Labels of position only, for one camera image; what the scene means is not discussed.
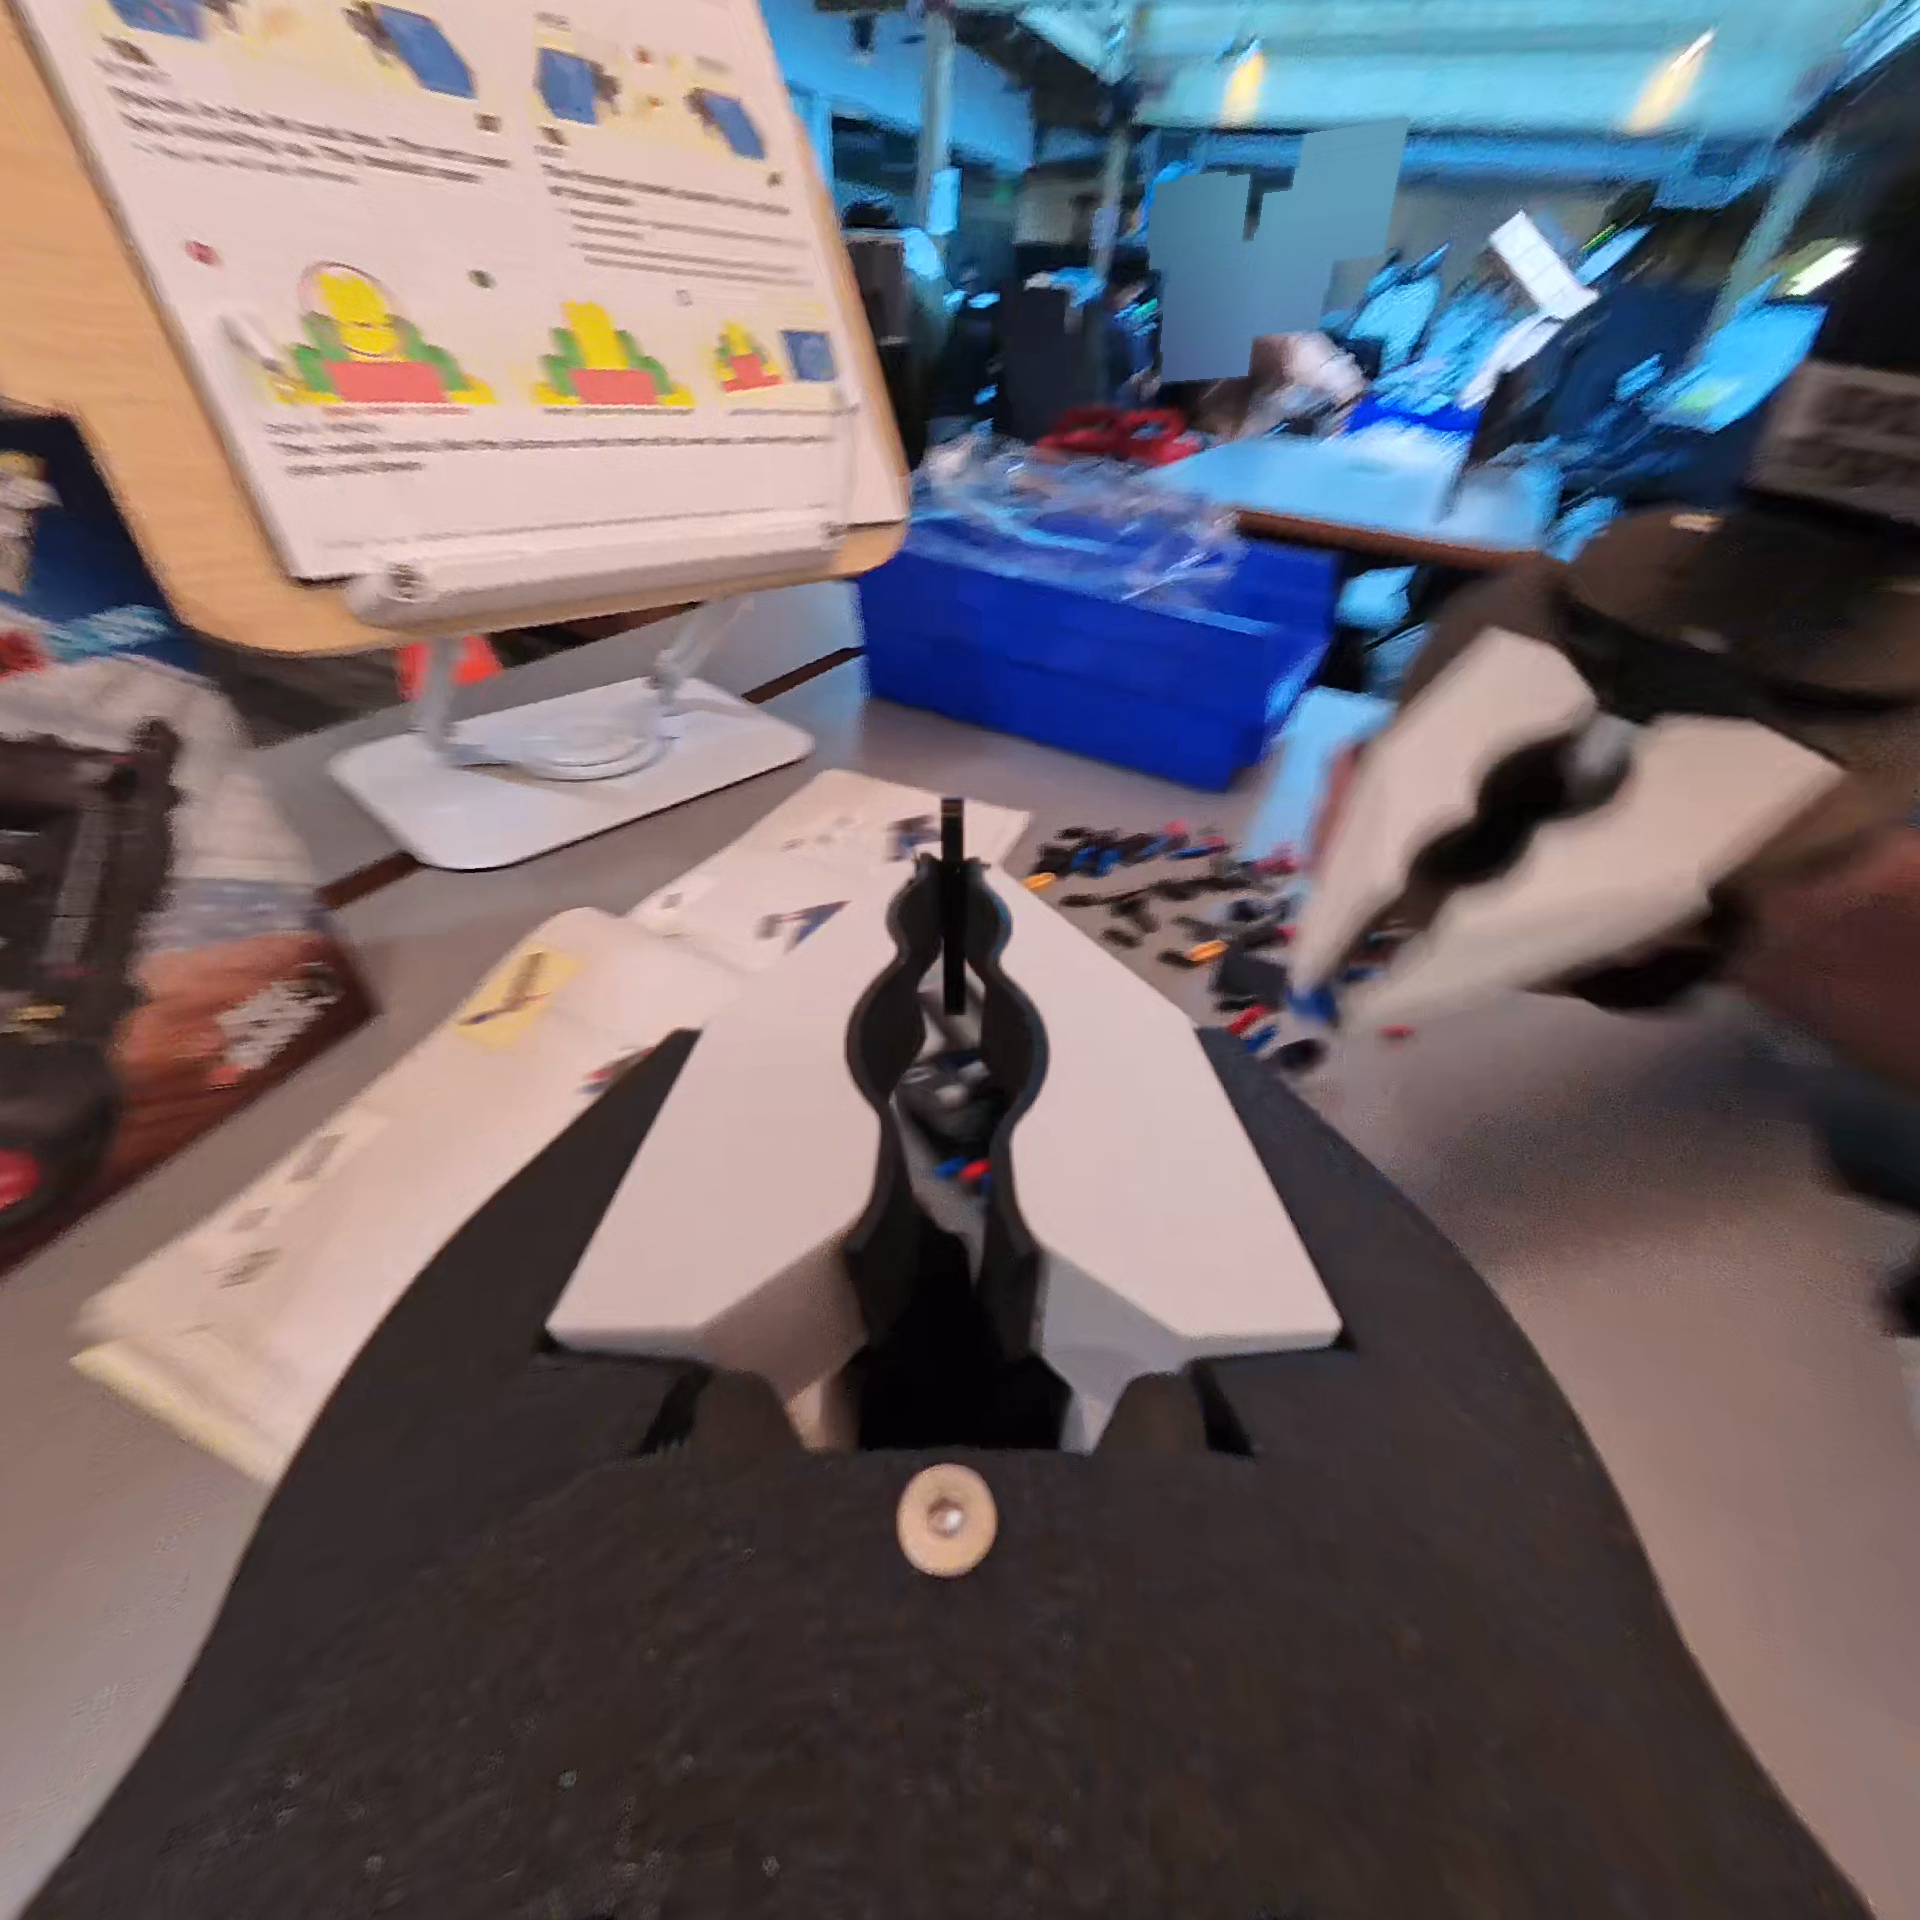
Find white paper card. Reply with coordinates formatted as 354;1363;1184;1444
1487;209;1601;327

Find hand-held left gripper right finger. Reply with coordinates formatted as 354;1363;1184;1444
961;862;1344;1448

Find wooden document stand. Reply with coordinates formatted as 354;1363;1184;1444
0;0;918;875

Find printed instruction sheet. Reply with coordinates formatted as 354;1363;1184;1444
16;0;910;585

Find pile of small lego pieces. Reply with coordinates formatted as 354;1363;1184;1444
1036;823;1354;1070

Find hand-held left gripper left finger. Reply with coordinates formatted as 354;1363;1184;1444
547;862;963;1448

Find clear plastic bags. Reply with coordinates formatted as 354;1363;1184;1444
912;438;1250;606

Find lego truck set box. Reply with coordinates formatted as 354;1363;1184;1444
0;405;379;1278

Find blue plastic bin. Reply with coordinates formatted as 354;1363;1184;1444
856;508;1346;792

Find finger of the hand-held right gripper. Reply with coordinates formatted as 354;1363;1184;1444
1289;627;1638;961
1343;717;1847;1037

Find red object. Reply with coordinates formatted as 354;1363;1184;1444
1036;405;1203;461

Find background wooden-edged table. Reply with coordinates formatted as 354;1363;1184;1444
1154;438;1566;576

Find open instruction booklet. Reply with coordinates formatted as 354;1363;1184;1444
72;768;1039;1483

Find person's right hand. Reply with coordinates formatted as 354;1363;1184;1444
1718;838;1920;1081

